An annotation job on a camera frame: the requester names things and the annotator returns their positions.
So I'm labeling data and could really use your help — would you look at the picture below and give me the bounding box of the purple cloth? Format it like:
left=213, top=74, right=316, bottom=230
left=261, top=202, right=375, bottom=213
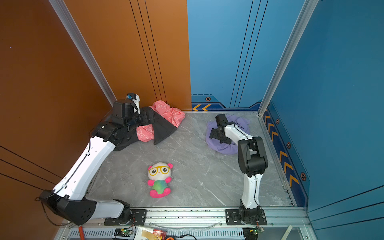
left=206, top=114, right=253, bottom=155

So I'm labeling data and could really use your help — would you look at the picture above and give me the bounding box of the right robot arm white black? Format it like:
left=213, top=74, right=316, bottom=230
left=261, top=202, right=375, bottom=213
left=209, top=114, right=269, bottom=226

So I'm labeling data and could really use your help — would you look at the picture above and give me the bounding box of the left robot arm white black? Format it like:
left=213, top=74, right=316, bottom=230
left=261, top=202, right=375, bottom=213
left=36, top=100, right=161, bottom=226

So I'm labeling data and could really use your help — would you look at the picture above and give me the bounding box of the black cloth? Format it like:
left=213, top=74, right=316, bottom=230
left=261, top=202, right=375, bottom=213
left=109, top=106, right=177, bottom=151

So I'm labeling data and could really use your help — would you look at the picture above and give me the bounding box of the pink patterned cloth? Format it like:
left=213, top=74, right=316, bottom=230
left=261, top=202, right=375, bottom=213
left=136, top=101, right=185, bottom=145

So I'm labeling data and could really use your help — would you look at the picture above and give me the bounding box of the panda plush toy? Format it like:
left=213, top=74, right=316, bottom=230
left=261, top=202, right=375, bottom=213
left=147, top=162, right=174, bottom=199

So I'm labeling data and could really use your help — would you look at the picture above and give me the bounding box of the small right circuit board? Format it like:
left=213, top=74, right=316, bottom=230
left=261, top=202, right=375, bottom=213
left=250, top=228, right=265, bottom=235

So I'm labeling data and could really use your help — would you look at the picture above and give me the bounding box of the green circuit board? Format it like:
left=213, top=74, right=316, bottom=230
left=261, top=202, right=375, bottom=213
left=113, top=228, right=135, bottom=240

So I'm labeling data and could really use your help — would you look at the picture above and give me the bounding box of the colourful snack packet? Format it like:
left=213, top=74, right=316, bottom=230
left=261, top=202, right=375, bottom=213
left=134, top=227, right=167, bottom=240

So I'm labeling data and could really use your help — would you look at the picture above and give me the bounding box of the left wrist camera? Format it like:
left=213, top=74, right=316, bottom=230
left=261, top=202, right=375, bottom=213
left=126, top=93, right=140, bottom=114

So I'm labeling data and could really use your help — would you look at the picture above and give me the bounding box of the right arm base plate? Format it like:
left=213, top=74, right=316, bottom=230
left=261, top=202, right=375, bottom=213
left=225, top=208, right=268, bottom=226

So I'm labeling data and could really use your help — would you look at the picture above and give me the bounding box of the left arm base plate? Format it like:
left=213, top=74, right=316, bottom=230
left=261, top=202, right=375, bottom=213
left=104, top=209, right=147, bottom=227

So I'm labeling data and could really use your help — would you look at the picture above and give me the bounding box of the aluminium front rail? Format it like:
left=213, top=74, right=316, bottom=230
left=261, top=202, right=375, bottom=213
left=61, top=206, right=310, bottom=229

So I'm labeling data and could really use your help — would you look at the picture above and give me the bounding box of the red handled tool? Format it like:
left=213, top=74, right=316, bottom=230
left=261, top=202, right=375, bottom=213
left=78, top=226, right=85, bottom=240

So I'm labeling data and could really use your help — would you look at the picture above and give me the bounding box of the left aluminium corner post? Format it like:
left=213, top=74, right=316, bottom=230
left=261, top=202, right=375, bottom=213
left=49, top=0, right=117, bottom=106

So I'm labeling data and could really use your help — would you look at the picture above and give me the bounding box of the aluminium corner post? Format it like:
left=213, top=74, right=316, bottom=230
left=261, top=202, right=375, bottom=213
left=258, top=0, right=319, bottom=117
left=49, top=0, right=117, bottom=106

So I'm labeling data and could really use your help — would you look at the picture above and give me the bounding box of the right aluminium corner post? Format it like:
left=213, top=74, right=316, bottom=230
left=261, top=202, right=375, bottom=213
left=258, top=0, right=319, bottom=117

